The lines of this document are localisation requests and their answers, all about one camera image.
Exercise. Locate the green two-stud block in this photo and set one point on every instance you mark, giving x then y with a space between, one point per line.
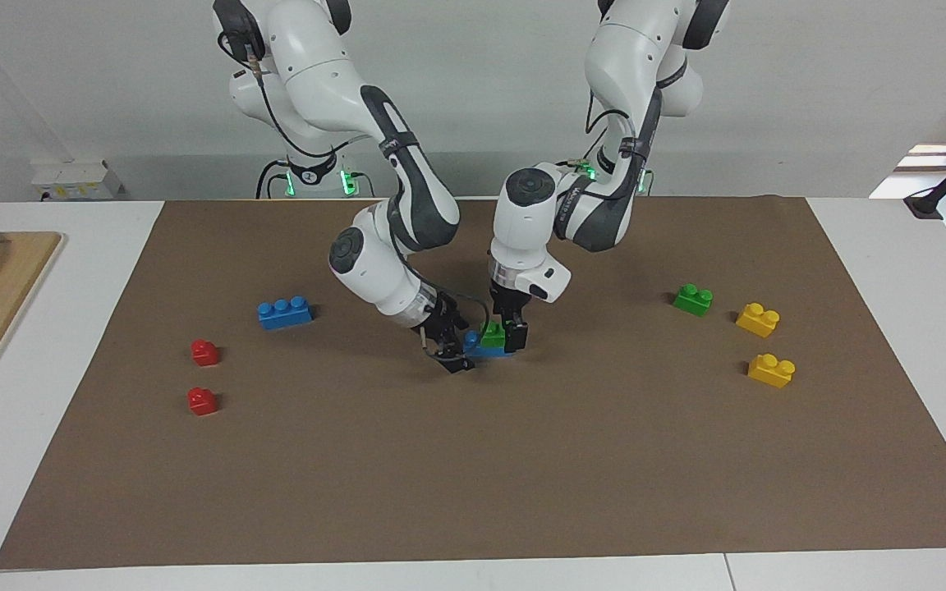
693 300
493 336

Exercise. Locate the brown table mat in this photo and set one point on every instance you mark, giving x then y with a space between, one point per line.
473 460

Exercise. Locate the blue three-stud block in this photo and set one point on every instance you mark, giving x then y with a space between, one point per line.
485 351
285 313

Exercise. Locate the yellow two-stud block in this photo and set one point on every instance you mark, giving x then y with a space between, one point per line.
758 321
771 371

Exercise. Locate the white wall socket strip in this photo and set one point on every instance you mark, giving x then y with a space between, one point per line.
75 182

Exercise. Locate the red one-stud block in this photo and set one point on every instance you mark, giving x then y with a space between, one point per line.
202 402
204 354

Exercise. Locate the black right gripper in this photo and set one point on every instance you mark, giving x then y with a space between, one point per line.
442 328

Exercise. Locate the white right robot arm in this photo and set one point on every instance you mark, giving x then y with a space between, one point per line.
325 90

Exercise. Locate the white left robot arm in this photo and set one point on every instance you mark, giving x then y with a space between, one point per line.
629 98

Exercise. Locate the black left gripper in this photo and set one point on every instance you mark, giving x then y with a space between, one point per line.
509 305

